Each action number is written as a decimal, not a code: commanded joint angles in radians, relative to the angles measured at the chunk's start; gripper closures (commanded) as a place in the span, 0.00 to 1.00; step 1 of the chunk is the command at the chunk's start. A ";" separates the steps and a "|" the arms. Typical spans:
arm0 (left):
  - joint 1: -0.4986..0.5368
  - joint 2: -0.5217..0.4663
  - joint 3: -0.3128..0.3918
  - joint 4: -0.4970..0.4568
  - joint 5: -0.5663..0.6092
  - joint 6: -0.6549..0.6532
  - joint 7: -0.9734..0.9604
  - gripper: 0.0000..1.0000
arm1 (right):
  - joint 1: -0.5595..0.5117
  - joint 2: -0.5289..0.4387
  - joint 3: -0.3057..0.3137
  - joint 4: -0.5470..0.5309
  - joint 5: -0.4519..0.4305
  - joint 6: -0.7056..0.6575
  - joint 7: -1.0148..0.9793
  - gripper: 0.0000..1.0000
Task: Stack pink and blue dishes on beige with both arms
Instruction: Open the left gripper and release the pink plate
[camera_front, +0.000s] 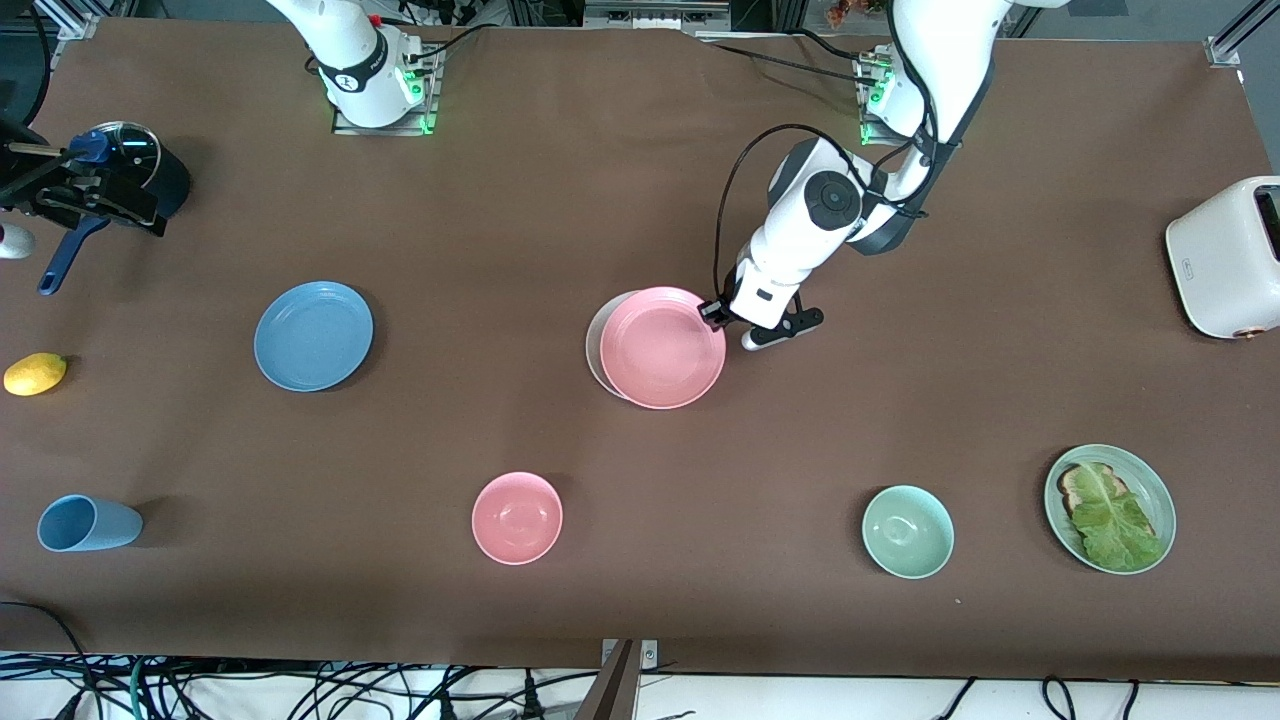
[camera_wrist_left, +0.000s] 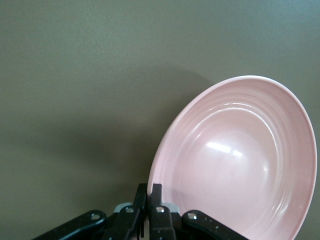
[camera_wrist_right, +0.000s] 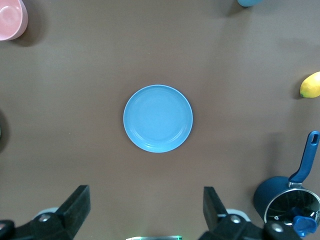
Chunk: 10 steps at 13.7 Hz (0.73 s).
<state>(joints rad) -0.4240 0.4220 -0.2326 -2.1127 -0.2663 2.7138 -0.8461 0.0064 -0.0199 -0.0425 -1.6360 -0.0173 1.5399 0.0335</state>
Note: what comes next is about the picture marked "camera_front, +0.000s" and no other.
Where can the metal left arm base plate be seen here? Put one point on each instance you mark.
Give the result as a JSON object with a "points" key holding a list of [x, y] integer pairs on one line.
{"points": [[868, 110]]}

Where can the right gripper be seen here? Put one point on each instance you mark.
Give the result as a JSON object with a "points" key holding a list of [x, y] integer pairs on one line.
{"points": [[62, 190]]}

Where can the blue plate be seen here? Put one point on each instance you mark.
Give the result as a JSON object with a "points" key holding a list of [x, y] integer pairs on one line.
{"points": [[313, 336]]}

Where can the glass lid with blue knob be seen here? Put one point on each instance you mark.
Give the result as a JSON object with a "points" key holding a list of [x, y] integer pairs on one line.
{"points": [[135, 150]]}

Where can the aluminium frame profile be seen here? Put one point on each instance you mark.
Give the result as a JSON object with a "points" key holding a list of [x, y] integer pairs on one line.
{"points": [[75, 20], [1235, 40]]}

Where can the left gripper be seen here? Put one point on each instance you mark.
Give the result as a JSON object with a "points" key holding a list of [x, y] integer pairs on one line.
{"points": [[717, 313]]}

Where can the brown table cloth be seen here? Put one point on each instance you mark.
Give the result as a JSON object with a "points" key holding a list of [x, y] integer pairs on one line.
{"points": [[500, 200]]}

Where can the green lettuce leaf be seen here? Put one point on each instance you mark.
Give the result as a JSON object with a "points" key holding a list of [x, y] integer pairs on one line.
{"points": [[1115, 525]]}

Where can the pink plate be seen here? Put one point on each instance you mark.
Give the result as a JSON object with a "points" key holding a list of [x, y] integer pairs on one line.
{"points": [[662, 350]]}

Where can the yellow lemon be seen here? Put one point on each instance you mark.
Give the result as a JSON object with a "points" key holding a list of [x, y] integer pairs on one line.
{"points": [[35, 374]]}

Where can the mint green bowl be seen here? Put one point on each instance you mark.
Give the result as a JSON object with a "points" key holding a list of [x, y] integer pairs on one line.
{"points": [[908, 532]]}

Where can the green plate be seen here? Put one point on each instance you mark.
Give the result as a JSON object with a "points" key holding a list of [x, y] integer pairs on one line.
{"points": [[1155, 490]]}

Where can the pink bowl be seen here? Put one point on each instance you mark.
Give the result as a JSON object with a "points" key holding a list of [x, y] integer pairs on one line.
{"points": [[517, 518]]}

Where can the dark blue saucepan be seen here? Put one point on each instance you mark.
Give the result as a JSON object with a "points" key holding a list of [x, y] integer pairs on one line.
{"points": [[175, 180]]}

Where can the white toaster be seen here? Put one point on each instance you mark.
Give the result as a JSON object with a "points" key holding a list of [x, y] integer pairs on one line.
{"points": [[1220, 260]]}

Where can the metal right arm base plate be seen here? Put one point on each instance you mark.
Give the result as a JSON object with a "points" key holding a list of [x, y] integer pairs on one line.
{"points": [[428, 100]]}

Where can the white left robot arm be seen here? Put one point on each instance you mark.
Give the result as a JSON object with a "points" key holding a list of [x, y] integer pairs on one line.
{"points": [[810, 215]]}

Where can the beige plate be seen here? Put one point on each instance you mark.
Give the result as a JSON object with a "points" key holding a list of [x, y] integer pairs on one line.
{"points": [[595, 345]]}

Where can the metal table edge bracket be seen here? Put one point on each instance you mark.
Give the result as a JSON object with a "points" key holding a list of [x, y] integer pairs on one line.
{"points": [[648, 655]]}

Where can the toast slice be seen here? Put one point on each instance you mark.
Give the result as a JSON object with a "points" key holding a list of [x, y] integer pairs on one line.
{"points": [[1072, 490]]}

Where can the blue cup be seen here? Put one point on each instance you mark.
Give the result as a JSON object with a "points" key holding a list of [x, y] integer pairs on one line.
{"points": [[90, 523]]}

